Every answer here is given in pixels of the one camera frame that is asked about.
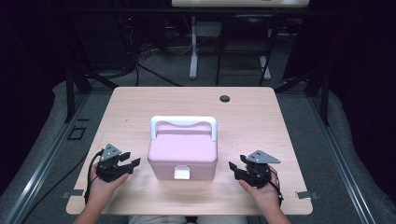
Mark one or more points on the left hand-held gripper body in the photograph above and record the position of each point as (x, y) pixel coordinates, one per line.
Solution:
(109, 169)

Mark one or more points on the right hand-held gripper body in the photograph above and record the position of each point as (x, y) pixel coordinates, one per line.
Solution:
(257, 174)

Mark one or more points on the pink plastic box with lid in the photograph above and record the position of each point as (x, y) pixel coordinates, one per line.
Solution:
(182, 149)

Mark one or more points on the person's left hand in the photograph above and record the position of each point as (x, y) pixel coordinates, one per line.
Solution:
(102, 193)

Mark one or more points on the person's right hand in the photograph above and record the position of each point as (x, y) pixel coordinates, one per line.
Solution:
(267, 196)

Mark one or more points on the white desk leg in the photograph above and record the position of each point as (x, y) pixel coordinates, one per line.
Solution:
(265, 68)
(193, 62)

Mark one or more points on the dark cabinet with red light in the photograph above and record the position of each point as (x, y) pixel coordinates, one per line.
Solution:
(102, 40)

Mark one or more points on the dark curtain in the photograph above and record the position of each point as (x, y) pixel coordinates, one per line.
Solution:
(364, 77)
(21, 77)

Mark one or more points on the black stool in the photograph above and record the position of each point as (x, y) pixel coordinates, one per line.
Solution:
(246, 18)

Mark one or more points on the white desk top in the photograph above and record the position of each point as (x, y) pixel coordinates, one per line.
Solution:
(239, 3)

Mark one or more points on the grey metal table bracket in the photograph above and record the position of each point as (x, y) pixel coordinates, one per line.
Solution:
(306, 195)

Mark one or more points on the aluminium floor rail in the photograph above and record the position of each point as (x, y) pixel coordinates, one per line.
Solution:
(342, 165)
(46, 161)

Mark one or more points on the black metal frame stand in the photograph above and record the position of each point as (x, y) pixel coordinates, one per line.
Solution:
(70, 93)
(324, 96)

